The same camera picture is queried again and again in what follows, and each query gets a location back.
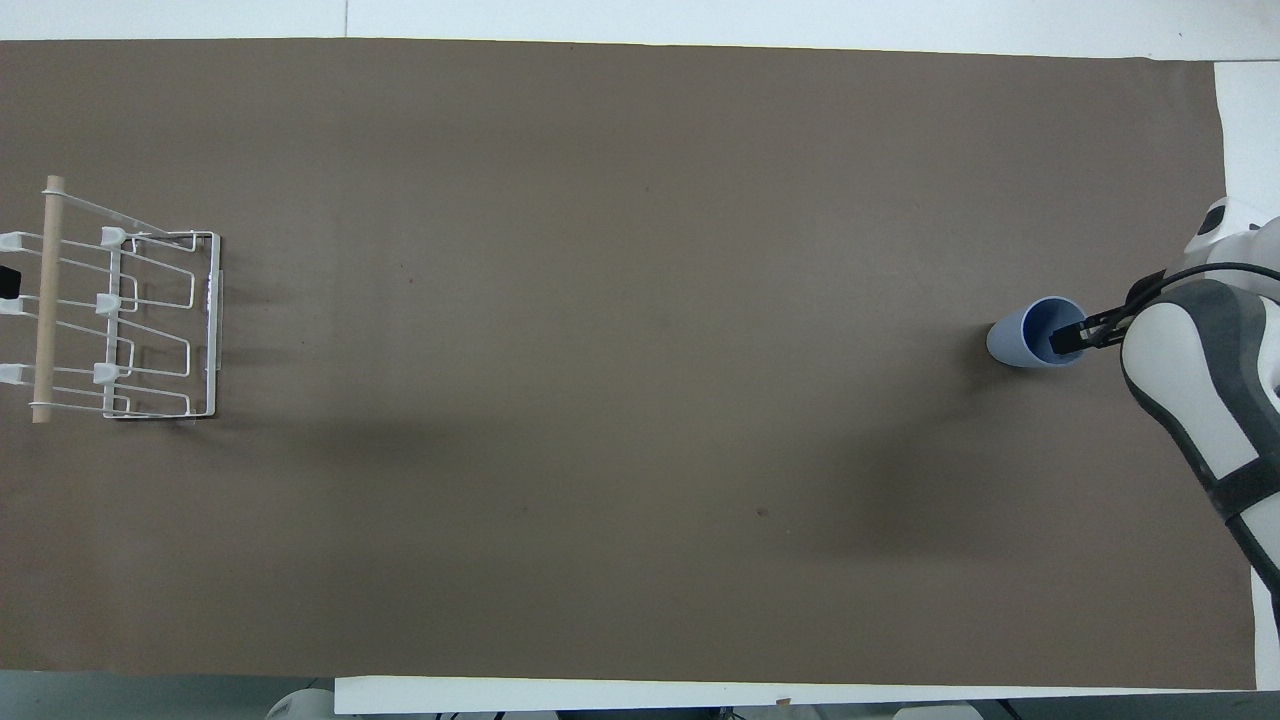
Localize blue plastic cup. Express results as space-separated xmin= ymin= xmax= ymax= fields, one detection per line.
xmin=986 ymin=295 xmax=1090 ymax=370

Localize white wire cup holder rack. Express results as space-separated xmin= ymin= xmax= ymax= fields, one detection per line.
xmin=0 ymin=176 xmax=224 ymax=425

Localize black cable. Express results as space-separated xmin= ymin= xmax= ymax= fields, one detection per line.
xmin=1124 ymin=261 xmax=1280 ymax=323

